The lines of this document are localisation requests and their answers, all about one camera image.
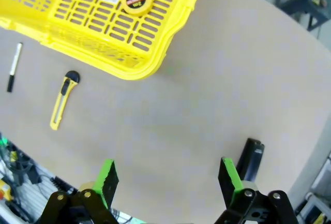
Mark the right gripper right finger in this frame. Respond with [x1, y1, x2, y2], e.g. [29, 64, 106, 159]
[214, 156, 299, 224]

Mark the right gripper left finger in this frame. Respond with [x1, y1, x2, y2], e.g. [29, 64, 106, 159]
[38, 159, 120, 224]

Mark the yellow plastic shopping basket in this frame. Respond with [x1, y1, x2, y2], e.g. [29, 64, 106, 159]
[0, 0, 209, 81]

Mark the black stapler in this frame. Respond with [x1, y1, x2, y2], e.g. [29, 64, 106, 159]
[235, 138, 266, 183]

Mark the yellow black utility knife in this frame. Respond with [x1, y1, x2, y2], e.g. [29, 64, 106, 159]
[49, 70, 81, 131]

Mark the yellow emergency stop button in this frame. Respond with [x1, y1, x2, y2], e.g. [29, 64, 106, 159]
[0, 178, 12, 201]

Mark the white black marker pen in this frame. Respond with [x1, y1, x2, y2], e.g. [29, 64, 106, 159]
[6, 42, 24, 93]

